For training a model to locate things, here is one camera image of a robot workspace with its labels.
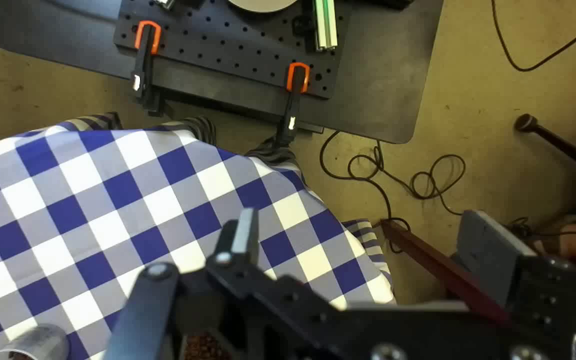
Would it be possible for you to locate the dark coffee beans pile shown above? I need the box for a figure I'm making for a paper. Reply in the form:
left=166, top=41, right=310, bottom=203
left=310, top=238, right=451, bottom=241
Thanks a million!
left=184, top=327, right=226, bottom=360

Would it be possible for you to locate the black perforated mounting board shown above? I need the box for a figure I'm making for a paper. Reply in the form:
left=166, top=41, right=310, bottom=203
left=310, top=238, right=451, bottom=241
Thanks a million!
left=111, top=0, right=344, bottom=102

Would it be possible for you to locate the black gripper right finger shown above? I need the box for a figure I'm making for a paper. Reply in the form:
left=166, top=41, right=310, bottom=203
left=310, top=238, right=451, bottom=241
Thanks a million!
left=456, top=208, right=576, bottom=360

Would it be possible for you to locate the dark grey base platform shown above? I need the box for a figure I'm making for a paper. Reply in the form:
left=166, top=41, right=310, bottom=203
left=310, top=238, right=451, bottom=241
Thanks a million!
left=0, top=0, right=446, bottom=146

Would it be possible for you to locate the long black floor cable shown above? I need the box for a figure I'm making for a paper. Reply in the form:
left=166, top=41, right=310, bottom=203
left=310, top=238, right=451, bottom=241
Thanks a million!
left=488, top=0, right=576, bottom=74

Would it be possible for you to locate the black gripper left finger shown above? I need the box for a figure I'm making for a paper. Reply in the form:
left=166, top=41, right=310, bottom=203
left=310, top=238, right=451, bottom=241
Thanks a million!
left=103, top=205, right=337, bottom=360

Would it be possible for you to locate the dark furniture leg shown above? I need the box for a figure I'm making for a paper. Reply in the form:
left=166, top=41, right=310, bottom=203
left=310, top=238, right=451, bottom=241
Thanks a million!
left=512, top=111, right=576, bottom=180

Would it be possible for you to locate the orange black bar clamp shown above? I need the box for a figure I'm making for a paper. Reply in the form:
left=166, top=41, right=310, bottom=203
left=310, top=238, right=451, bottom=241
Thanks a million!
left=271, top=60, right=313, bottom=152
left=130, top=18, right=167, bottom=115

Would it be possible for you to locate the tangled black floor cable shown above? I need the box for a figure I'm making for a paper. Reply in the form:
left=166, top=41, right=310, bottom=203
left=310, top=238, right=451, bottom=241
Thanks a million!
left=315, top=128, right=469, bottom=245

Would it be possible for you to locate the green white striped bar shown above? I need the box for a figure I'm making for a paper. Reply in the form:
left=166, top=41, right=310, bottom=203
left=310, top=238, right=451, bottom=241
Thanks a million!
left=308, top=0, right=342, bottom=54

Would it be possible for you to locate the clear plastic measuring cup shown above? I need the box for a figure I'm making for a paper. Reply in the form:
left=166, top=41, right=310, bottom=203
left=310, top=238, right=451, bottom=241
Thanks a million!
left=0, top=321, right=71, bottom=360

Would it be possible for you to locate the blue white checkered tablecloth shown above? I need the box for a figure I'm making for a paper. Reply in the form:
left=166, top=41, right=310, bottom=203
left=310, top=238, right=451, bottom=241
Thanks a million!
left=0, top=109, right=396, bottom=360

